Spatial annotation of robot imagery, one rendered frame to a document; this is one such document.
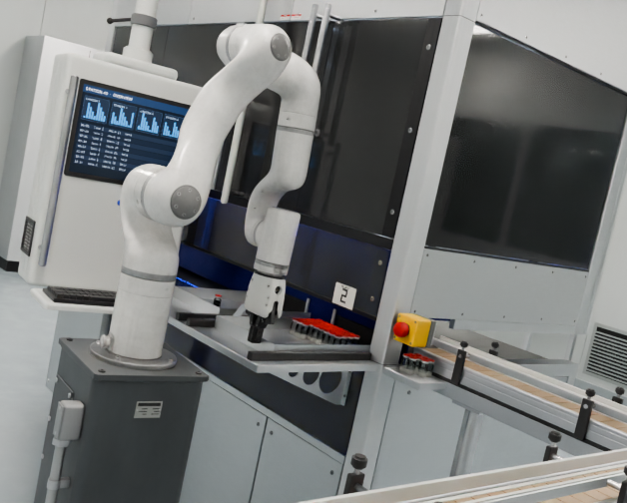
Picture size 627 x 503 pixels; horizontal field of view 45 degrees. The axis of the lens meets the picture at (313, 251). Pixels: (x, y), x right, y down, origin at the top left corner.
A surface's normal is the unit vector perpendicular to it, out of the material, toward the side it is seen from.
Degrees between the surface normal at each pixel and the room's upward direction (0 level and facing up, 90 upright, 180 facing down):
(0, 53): 90
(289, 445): 90
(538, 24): 90
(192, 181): 65
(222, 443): 90
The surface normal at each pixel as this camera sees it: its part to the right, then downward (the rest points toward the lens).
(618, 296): -0.75, -0.09
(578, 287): 0.63, 0.21
